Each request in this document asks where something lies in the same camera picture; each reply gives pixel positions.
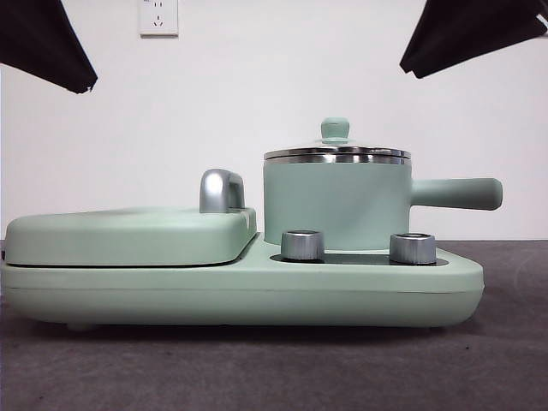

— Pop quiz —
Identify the silver control knob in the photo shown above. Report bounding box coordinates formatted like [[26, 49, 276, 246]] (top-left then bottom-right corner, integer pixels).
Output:
[[280, 229, 325, 261], [388, 232, 438, 265]]

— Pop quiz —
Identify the glass lid with green knob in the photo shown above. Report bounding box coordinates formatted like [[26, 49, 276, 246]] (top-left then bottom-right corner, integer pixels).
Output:
[[264, 117, 413, 160]]

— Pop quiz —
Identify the green griddle cover, silver handle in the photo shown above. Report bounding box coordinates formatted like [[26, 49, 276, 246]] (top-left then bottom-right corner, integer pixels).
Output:
[[3, 169, 259, 268]]

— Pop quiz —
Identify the green pot with side handle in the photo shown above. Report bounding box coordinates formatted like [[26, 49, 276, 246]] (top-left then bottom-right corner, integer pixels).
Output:
[[262, 154, 503, 252]]

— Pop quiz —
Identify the green breakfast machine base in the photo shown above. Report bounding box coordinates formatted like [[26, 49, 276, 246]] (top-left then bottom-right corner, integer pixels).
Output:
[[0, 230, 485, 333]]

